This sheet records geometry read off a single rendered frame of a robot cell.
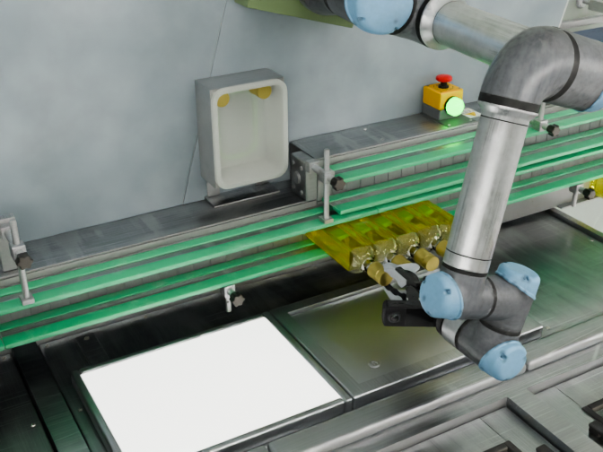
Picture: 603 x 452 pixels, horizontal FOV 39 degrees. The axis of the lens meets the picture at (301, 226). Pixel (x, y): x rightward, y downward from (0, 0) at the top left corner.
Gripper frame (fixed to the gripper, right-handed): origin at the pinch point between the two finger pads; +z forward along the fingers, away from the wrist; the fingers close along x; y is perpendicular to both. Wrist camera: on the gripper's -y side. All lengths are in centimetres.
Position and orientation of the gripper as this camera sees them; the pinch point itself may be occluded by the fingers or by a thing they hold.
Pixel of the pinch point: (384, 276)
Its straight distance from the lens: 172.5
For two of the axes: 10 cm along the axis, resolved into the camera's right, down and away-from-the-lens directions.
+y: 8.7, -2.4, 4.3
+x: -0.1, -8.9, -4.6
